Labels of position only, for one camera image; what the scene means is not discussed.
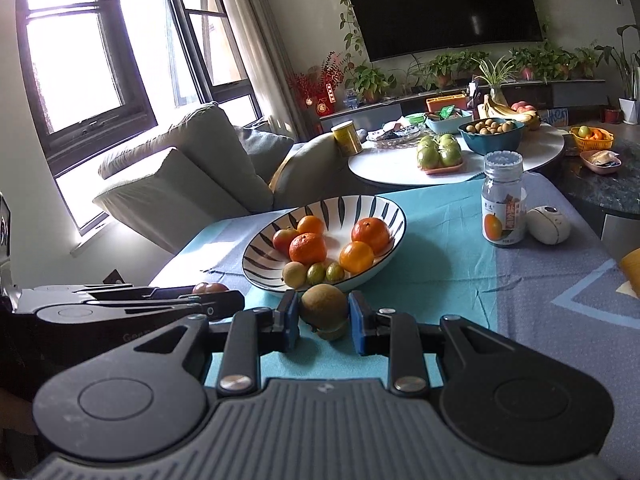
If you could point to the beige curtain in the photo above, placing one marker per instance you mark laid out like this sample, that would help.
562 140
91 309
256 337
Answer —
268 67

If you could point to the white round coffee table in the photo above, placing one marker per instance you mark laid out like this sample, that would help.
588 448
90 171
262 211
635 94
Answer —
397 166

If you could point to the blue striped white bowl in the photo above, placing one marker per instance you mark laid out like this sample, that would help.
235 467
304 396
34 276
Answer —
262 263

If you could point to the potted green plant left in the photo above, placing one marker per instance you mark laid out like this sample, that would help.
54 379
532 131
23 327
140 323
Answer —
369 82

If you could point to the pink snack dish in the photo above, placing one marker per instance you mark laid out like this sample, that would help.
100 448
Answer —
602 161

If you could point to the wall power socket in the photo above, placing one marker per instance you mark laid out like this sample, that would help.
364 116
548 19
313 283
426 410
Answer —
114 278

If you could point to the tall plant white pot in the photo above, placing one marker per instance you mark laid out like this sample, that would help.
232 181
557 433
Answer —
627 66

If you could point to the yellow fruit basket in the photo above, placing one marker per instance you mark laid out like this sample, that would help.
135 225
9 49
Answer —
589 138

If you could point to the banana bunch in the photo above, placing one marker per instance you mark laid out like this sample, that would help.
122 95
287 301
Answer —
491 109

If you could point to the blue bowl of nuts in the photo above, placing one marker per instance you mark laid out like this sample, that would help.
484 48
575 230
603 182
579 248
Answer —
484 136

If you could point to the dark window frame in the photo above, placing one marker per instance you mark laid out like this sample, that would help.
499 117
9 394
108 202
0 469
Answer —
99 72

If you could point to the blue grey tablecloth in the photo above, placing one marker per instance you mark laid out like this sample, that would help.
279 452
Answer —
559 300

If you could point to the yellow tin can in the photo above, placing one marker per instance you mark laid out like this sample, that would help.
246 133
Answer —
346 136

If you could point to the white plate with food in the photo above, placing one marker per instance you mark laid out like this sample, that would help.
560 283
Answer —
630 265

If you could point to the brown kiwi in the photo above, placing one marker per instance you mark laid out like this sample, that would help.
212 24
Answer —
294 274
324 307
331 335

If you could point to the orange box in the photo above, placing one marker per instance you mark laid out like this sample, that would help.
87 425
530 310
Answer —
437 103

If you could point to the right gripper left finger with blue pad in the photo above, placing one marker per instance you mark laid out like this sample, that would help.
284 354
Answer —
251 334

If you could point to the dark marble side table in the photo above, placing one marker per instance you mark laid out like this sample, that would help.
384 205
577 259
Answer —
616 193

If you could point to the black wall television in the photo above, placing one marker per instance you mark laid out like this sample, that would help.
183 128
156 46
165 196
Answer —
392 28

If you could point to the grey throw pillow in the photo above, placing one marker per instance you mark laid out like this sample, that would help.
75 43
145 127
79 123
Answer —
265 149

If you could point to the light blue snack tray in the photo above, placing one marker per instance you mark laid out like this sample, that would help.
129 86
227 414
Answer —
449 125

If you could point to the tray of green apples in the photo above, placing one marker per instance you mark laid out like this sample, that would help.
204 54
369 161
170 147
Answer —
439 154

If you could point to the small orange mandarin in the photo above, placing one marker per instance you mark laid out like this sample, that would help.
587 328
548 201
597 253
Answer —
310 225

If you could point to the red flower decoration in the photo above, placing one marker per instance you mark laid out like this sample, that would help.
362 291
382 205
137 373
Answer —
316 88

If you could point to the beige sofa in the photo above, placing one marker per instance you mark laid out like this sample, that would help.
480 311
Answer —
170 186

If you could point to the green olive fruit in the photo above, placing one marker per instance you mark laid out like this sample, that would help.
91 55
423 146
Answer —
334 272
316 274

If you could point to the clear jar orange label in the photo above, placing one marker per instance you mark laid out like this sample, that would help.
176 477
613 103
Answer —
503 198

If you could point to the white oval gadget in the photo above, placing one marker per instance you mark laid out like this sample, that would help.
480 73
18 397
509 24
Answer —
548 225

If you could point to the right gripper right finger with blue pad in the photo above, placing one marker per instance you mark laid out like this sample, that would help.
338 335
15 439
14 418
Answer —
397 336

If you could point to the spider plant in vase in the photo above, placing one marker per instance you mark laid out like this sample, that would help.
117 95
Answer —
495 74

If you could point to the glass plate with snacks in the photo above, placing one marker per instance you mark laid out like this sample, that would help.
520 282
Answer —
395 133

